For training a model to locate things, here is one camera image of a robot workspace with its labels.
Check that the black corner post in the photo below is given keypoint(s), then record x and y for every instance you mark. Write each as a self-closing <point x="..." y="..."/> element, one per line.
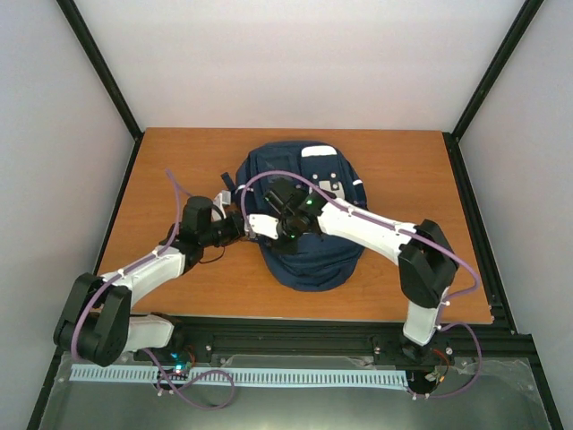
<point x="509" y="43"/>
<point x="90" y="47"/>

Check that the navy blue student backpack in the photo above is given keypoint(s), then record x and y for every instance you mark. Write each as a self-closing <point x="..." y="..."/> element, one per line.
<point x="320" y="262"/>

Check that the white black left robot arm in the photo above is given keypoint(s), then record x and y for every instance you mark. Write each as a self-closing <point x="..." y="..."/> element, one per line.
<point x="147" y="277"/>

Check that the black right corner post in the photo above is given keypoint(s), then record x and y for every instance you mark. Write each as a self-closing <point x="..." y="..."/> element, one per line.
<point x="509" y="43"/>

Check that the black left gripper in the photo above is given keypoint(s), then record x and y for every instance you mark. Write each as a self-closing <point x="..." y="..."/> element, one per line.
<point x="238" y="231"/>

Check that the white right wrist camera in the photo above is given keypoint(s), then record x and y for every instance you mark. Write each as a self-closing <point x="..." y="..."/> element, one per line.
<point x="257" y="225"/>

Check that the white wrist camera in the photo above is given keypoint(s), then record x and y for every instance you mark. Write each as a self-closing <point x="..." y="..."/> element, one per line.
<point x="257" y="225"/>
<point x="221" y="205"/>

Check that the black left corner post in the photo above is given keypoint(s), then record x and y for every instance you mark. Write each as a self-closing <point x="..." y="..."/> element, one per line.
<point x="90" y="47"/>

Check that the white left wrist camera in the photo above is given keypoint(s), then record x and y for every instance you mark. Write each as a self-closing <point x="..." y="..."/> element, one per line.
<point x="221" y="205"/>

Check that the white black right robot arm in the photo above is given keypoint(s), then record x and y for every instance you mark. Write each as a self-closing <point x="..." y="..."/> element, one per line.
<point x="421" y="252"/>

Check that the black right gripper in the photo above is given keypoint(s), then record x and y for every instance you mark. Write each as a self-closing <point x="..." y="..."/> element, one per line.
<point x="288" y="248"/>

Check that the black aluminium frame rail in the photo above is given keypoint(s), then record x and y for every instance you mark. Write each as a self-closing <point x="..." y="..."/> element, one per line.
<point x="207" y="338"/>

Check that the light blue slotted cable duct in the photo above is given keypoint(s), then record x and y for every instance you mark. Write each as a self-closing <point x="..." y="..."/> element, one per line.
<point x="244" y="377"/>

